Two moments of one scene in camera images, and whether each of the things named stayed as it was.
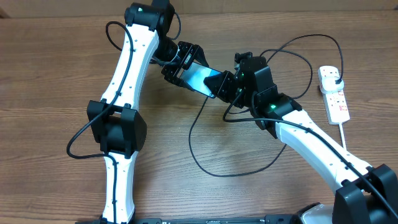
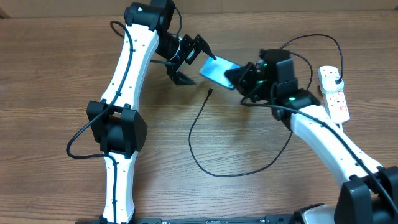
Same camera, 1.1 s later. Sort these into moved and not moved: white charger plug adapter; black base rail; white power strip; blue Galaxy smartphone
Moved: blue Galaxy smartphone
Not moved: black base rail; white power strip; white charger plug adapter
